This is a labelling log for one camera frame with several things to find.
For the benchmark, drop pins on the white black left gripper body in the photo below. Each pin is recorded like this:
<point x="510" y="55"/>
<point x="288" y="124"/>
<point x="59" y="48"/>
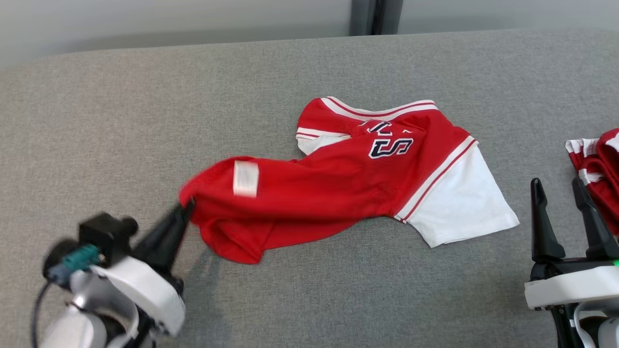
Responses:
<point x="150" y="290"/>

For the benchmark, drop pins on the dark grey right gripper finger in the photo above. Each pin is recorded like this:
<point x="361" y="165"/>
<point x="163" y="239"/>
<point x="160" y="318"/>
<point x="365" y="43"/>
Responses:
<point x="544" y="237"/>
<point x="596" y="232"/>

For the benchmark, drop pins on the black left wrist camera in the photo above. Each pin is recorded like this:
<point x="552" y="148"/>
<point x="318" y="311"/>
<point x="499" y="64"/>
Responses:
<point x="104" y="234"/>

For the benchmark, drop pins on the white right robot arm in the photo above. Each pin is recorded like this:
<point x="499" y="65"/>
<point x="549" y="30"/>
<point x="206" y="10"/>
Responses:
<point x="607" y="336"/>

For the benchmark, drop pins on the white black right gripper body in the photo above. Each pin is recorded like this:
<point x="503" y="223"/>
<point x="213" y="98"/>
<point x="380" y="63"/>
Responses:
<point x="570" y="287"/>

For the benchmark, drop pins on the red jersey with white sleeves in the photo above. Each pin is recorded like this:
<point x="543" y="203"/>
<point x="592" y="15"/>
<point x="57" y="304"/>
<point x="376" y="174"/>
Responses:
<point x="338" y="183"/>

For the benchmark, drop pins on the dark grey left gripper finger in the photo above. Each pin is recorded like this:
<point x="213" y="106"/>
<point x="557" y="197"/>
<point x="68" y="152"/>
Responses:
<point x="178" y="241"/>
<point x="159" y="237"/>

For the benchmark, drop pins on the red shorts with white stripes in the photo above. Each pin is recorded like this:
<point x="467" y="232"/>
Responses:
<point x="604" y="164"/>

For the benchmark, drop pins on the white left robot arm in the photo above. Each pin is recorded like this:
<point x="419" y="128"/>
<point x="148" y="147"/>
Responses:
<point x="72" y="333"/>

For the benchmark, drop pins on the grey partition post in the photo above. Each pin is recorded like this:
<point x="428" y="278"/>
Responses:
<point x="362" y="17"/>

